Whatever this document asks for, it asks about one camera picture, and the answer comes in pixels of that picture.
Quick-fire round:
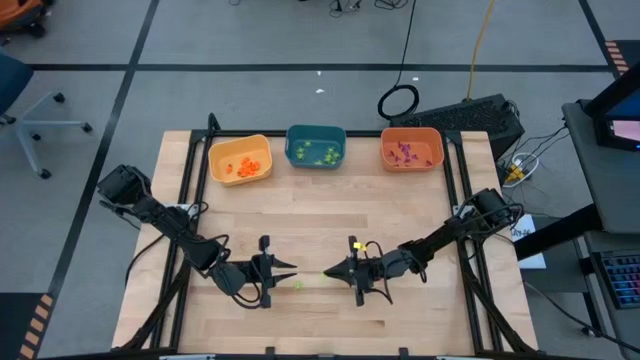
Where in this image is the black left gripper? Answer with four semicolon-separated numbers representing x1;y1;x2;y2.
211;235;300;309

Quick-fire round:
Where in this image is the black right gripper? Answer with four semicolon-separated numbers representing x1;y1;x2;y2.
323;235;417;307

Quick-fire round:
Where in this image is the teal plastic bin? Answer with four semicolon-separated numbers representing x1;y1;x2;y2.
284;124;348;170

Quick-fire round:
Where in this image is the yellow plastic bin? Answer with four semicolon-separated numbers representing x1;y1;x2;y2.
207;133;274;187

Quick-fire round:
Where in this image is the orange plastic bin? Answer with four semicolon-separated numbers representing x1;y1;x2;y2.
380;126;446;173

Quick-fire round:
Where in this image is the white paper label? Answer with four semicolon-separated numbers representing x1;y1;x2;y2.
509;214;549;271

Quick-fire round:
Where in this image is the white power strip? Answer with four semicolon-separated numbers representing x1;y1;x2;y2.
503;151;541;189

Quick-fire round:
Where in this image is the black desk support bar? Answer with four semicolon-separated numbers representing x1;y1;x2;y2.
514;203;604;261

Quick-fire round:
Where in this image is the hazard striped floor mat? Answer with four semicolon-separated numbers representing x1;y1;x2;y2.
602;38;632;76
17;293;55;360

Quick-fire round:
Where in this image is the grey keyboard desk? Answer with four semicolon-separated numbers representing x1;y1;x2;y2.
573;230;640;360

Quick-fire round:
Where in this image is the grey side desk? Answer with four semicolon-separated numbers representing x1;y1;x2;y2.
561;98;640;236

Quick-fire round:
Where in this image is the backlit keyboard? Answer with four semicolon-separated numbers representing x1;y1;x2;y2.
597;248;640;310

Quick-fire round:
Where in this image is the black monitor screen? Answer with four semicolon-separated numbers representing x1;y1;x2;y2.
583;62;640;153

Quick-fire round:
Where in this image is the blue office chair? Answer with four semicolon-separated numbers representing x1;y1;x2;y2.
0;49;95;181

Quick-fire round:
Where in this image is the orange office chair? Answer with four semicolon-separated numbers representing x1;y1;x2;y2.
0;0;54;39

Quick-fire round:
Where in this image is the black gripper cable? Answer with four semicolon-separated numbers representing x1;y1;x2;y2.
363;239;396;305
199;233;266;310

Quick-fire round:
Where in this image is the black coiled floor cable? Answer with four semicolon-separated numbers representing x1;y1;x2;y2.
375;0;421;121

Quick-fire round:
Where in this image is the yellow power cable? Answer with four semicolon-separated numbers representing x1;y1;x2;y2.
464;0;498;100

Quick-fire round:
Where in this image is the black floor cable bundle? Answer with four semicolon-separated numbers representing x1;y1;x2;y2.
327;0;414;12

